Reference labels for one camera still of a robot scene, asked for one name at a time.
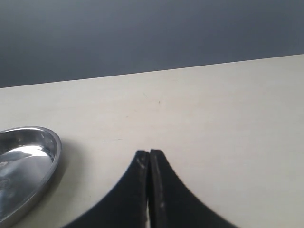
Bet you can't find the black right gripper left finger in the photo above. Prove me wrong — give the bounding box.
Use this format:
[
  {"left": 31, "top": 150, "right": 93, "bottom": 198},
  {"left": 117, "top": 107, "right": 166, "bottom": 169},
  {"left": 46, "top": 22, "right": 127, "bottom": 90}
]
[{"left": 65, "top": 151, "right": 149, "bottom": 228}]

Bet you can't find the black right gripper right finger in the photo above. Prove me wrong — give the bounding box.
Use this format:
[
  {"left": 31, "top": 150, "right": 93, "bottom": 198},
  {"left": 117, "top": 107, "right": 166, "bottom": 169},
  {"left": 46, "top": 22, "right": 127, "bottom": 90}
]
[{"left": 148, "top": 150, "right": 235, "bottom": 228}]

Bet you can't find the round stainless steel tray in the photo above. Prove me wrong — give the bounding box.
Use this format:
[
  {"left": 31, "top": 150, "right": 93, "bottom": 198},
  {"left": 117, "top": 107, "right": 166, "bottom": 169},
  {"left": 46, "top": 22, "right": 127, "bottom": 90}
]
[{"left": 0, "top": 126, "right": 62, "bottom": 228}]

